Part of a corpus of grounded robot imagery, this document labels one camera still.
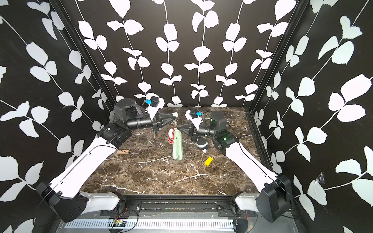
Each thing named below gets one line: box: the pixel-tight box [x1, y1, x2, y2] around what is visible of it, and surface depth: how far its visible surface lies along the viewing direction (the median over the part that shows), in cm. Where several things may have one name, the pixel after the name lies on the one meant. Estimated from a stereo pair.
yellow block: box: [204, 156, 214, 167], surface depth 92 cm
